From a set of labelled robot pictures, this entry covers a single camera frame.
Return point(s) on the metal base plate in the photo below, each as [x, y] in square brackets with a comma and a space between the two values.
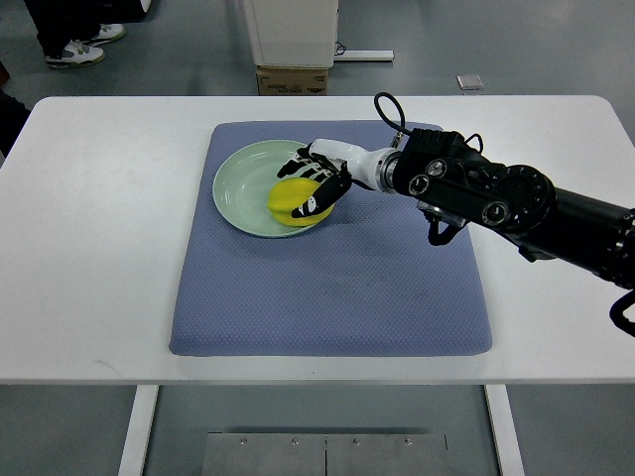
[325, 454]

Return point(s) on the cardboard box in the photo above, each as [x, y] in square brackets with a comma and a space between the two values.
[282, 81]

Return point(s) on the white floor rail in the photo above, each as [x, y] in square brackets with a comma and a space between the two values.
[349, 55]

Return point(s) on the person's sneaker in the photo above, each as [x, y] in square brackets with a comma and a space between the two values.
[108, 33]
[75, 54]

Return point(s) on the person's right sneaker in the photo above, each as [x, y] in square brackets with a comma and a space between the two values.
[108, 33]

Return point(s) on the white table leg left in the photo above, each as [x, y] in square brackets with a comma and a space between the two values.
[136, 443]

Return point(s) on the blue-grey padded mat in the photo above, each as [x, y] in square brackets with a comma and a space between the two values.
[365, 282]

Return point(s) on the grey floor plate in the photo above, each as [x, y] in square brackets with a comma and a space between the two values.
[469, 82]

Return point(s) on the light green plate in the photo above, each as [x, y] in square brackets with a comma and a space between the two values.
[242, 185]

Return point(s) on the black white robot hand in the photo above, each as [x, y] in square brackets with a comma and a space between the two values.
[336, 166]

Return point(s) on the white table leg right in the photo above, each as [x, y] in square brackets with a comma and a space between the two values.
[503, 431]

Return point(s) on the person's left sneaker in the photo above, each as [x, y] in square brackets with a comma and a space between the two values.
[75, 54]

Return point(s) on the white cabinet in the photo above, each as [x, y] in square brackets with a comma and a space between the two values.
[292, 33]

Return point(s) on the person's dark trouser legs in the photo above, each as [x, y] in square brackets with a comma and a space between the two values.
[59, 22]

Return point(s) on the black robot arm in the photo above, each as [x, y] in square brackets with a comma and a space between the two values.
[455, 184]

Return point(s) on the yellow starfruit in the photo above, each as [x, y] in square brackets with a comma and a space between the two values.
[289, 194]

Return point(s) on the white table leg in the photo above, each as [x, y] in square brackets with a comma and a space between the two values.
[503, 431]
[136, 443]

